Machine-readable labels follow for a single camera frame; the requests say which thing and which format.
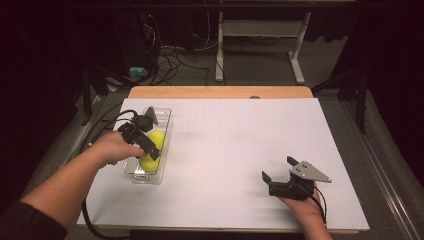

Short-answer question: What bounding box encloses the person's left hand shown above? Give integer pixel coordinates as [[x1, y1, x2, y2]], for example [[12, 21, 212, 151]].
[[91, 130, 148, 167]]

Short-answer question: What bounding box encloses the wooden table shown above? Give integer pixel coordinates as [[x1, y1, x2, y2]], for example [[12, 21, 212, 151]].
[[96, 85, 359, 235]]

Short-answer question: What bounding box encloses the black stand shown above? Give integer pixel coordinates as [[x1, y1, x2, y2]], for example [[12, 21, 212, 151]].
[[80, 63, 111, 127], [313, 68, 368, 135]]

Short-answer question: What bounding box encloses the metal floor rail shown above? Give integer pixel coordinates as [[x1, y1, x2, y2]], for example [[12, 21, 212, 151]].
[[31, 94, 103, 188], [339, 99, 424, 240]]

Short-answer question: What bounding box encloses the person's right hand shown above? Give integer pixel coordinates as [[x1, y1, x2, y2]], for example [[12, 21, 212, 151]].
[[277, 190, 325, 225]]

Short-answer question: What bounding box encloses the dark computer case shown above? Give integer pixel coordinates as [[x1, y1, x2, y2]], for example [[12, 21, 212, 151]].
[[113, 11, 159, 73]]

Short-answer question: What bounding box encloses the white foam board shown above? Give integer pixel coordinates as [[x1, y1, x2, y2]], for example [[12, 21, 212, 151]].
[[77, 97, 370, 232]]

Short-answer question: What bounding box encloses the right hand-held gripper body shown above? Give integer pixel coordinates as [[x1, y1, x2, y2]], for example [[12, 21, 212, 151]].
[[268, 160, 333, 201]]

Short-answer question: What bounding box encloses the clear plastic container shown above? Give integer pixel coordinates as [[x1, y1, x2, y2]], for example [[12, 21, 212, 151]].
[[123, 107, 174, 186]]

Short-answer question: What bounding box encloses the right hand-held gripper cable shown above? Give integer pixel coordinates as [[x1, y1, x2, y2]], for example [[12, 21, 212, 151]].
[[299, 184, 328, 224]]

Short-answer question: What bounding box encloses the tangle of floor cables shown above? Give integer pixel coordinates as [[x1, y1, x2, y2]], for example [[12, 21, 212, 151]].
[[143, 13, 218, 87]]

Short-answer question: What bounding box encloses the person's black sleeve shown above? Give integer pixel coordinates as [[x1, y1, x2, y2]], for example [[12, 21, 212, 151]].
[[0, 201, 69, 240]]

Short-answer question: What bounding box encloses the yellow tennis ball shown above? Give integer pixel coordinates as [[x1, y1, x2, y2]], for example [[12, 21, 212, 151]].
[[146, 129, 167, 151], [138, 153, 162, 173]]

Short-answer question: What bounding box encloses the small teal object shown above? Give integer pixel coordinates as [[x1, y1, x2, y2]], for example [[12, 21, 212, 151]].
[[129, 66, 149, 78]]

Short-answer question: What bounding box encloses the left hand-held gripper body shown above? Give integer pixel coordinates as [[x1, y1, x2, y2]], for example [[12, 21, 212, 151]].
[[117, 105, 160, 153]]

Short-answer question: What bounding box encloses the white metal stand frame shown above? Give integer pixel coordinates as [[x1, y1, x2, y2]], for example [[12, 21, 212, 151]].
[[214, 11, 313, 86]]

